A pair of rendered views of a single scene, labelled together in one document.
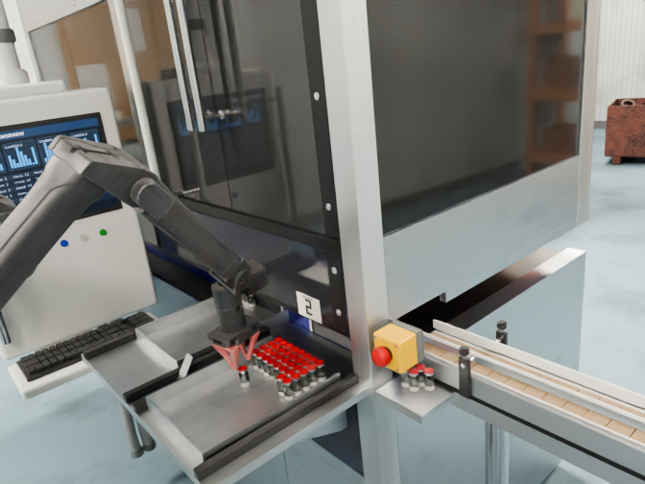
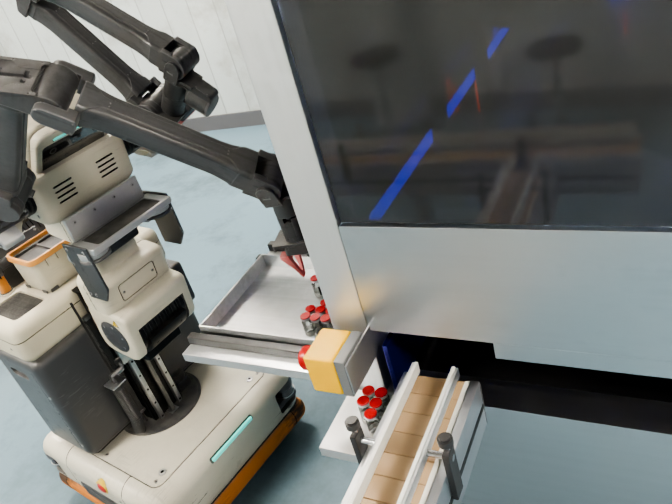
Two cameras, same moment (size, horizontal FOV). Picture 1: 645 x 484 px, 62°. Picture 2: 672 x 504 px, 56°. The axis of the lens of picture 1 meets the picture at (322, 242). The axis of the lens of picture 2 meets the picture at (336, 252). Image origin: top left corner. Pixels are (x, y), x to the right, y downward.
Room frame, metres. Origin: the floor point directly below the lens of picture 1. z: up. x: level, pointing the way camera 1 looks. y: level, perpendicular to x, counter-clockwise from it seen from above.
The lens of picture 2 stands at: (0.78, -0.88, 1.65)
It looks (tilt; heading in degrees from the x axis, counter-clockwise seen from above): 31 degrees down; 73
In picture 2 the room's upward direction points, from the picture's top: 17 degrees counter-clockwise
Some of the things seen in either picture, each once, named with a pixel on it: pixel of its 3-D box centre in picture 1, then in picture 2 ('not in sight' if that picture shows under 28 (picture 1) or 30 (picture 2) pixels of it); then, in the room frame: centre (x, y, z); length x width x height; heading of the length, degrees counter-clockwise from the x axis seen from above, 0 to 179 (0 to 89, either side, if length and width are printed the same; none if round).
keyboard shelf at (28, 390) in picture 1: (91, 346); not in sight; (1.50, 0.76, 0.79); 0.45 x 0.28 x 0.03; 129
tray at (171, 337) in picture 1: (212, 325); not in sight; (1.35, 0.33, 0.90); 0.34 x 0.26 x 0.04; 129
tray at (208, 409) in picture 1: (244, 391); (299, 299); (1.01, 0.21, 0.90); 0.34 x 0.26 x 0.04; 128
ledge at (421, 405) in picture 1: (419, 392); (375, 427); (0.97, -0.17, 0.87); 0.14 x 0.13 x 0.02; 129
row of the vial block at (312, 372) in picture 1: (291, 362); not in sight; (1.09, 0.10, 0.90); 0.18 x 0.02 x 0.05; 38
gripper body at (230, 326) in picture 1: (231, 319); (295, 227); (1.05, 0.21, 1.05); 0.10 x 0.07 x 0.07; 142
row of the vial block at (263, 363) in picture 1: (275, 371); (335, 300); (1.06, 0.14, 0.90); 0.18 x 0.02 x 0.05; 38
